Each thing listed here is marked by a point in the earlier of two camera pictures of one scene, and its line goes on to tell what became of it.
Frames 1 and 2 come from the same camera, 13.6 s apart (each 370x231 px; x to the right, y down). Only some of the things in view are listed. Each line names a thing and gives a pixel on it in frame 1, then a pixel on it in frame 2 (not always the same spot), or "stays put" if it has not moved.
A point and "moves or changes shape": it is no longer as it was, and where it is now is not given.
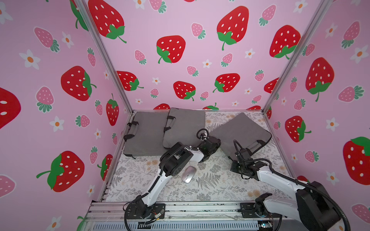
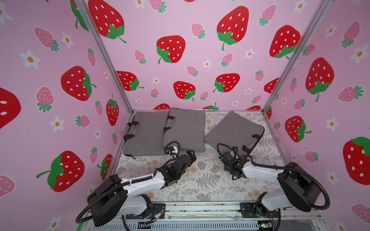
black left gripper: (218, 144) → (192, 157)
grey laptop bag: (182, 125) stays put
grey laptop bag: (241, 132) moves or changes shape
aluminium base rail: (112, 216) stays put
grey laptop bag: (145, 134) stays put
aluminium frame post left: (91, 26) stays put
